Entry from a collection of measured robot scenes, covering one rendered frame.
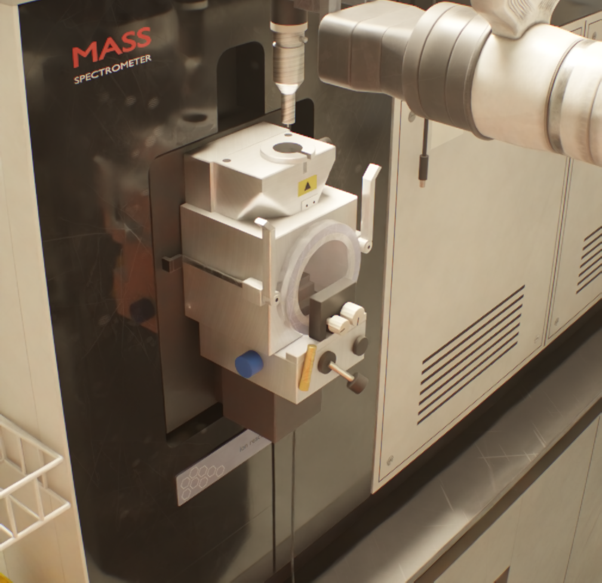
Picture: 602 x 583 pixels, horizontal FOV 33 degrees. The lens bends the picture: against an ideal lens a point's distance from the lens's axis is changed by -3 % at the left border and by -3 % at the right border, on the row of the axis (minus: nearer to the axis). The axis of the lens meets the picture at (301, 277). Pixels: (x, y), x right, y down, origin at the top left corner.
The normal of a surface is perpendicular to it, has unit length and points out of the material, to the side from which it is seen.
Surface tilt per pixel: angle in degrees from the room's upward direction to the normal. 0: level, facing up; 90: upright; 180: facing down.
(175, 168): 90
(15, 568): 90
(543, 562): 90
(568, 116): 92
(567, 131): 104
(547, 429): 0
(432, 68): 79
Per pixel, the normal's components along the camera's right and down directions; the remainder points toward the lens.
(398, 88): -0.74, 0.47
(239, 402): -0.65, 0.36
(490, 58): -0.52, -0.21
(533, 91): -0.52, 0.14
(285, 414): 0.76, 0.32
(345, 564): 0.01, -0.88
